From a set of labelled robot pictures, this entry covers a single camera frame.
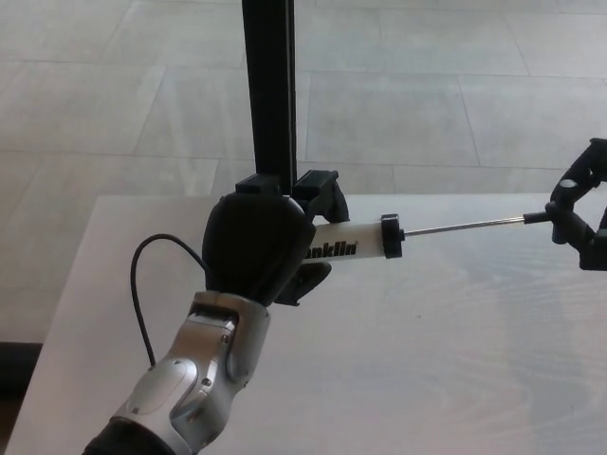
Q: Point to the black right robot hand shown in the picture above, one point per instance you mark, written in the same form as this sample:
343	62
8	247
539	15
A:
593	246

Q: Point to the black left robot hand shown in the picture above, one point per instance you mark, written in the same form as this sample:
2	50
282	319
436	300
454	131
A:
256	242

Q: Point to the white Franklin air pump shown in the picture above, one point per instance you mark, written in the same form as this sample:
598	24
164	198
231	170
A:
351	239

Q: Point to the black vertical post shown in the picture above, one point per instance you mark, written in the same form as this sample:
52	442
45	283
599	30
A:
269	95

